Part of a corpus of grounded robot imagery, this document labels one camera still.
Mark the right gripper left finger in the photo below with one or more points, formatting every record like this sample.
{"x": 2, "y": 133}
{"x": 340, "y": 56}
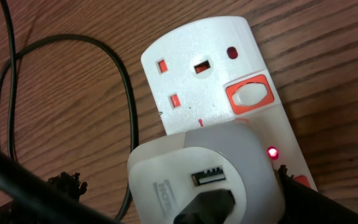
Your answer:
{"x": 15, "y": 213}

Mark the white charger plug adapter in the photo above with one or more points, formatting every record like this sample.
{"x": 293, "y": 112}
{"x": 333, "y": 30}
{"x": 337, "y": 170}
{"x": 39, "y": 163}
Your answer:
{"x": 217, "y": 174}

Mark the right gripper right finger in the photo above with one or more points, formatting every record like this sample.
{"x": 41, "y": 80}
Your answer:
{"x": 304, "y": 205}

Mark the white power strip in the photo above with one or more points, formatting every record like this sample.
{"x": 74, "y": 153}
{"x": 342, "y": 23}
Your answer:
{"x": 211, "y": 71}

